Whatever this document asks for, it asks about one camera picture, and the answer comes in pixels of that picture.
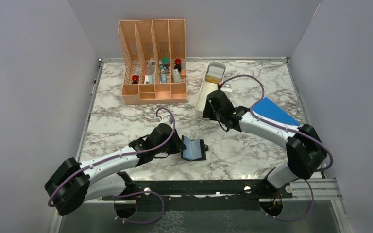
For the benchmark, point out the white oblong plastic tray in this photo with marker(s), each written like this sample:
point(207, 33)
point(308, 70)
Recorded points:
point(205, 89)

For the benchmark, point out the red cap bottle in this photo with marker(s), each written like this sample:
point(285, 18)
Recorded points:
point(178, 65)
point(135, 79)

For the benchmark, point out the black leather card holder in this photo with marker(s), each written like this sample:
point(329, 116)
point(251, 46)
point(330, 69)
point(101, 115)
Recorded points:
point(196, 149)

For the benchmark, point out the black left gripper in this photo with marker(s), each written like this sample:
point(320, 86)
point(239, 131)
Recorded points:
point(178, 144)

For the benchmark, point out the black metal base rail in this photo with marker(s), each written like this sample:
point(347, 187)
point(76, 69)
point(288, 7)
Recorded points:
point(197, 195)

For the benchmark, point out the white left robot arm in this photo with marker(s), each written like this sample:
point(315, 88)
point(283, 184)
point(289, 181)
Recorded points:
point(75, 182)

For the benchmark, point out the green cap bottle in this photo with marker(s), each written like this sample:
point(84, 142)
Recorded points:
point(164, 65)

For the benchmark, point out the stack of cards in tray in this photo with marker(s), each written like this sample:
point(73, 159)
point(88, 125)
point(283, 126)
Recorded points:
point(214, 74)

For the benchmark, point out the red cap bottle left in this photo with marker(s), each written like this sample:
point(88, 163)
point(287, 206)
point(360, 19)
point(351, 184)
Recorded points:
point(135, 79)

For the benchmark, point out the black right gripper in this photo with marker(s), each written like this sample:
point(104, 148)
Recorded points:
point(208, 112)

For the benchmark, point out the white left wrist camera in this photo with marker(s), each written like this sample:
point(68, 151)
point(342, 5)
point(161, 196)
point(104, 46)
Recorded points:
point(168, 120)

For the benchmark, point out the red cap bottle right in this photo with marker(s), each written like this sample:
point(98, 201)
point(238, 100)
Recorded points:
point(178, 65)

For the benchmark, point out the orange plastic file organizer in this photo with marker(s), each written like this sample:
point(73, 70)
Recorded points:
point(144, 43)

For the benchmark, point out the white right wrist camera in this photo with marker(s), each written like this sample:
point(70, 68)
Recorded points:
point(226, 88)

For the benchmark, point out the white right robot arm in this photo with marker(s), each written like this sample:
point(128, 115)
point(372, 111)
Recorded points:
point(305, 152)

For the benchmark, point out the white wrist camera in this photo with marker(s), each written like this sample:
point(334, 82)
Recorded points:
point(226, 88)
point(168, 120)

